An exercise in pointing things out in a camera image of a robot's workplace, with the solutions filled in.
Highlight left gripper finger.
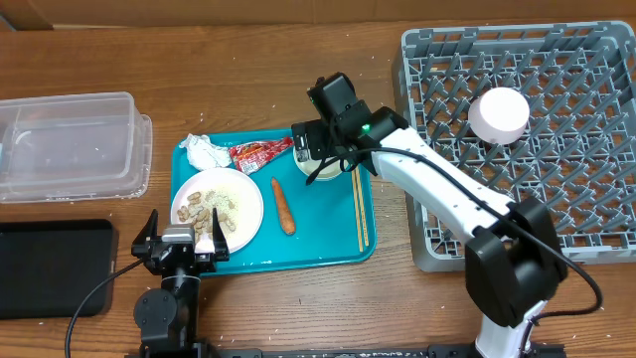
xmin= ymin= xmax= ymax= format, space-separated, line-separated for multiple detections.
xmin=212 ymin=208 xmax=230 ymax=255
xmin=133 ymin=209 xmax=158 ymax=247

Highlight white saucer bowl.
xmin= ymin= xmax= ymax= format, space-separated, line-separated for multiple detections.
xmin=293 ymin=149 xmax=342 ymax=181

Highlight wooden chopstick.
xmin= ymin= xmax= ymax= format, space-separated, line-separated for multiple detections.
xmin=351 ymin=169 xmax=364 ymax=253
xmin=353 ymin=168 xmax=370 ymax=248

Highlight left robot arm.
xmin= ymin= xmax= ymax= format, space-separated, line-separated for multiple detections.
xmin=131 ymin=211 xmax=230 ymax=358

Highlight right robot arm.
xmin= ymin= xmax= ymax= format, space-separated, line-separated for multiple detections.
xmin=291 ymin=101 xmax=567 ymax=357

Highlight peanuts and rice scraps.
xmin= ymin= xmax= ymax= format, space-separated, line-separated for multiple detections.
xmin=177 ymin=190 xmax=238 ymax=236

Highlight white plate with food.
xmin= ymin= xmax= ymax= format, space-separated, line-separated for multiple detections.
xmin=170 ymin=168 xmax=264 ymax=254

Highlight orange carrot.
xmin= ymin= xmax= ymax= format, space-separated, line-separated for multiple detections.
xmin=271 ymin=177 xmax=296 ymax=236

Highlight crumpled white tissue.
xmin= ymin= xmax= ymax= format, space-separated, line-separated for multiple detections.
xmin=179 ymin=133 xmax=232 ymax=171

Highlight red snack wrapper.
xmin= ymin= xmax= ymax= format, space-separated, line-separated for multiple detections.
xmin=230 ymin=136 xmax=294 ymax=175

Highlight teal plastic tray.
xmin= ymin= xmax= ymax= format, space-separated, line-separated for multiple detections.
xmin=171 ymin=145 xmax=378 ymax=275

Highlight black plastic bin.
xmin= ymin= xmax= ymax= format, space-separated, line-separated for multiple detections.
xmin=1 ymin=219 xmax=118 ymax=319

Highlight clear plastic bin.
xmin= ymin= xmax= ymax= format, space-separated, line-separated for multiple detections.
xmin=1 ymin=91 xmax=153 ymax=204

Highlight grey dish rack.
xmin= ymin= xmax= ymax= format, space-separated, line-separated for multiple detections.
xmin=393 ymin=21 xmax=635 ymax=265

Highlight cardboard backdrop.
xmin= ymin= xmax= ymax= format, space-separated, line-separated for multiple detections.
xmin=1 ymin=0 xmax=635 ymax=30

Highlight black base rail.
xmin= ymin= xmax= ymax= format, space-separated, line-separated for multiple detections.
xmin=123 ymin=342 xmax=567 ymax=358

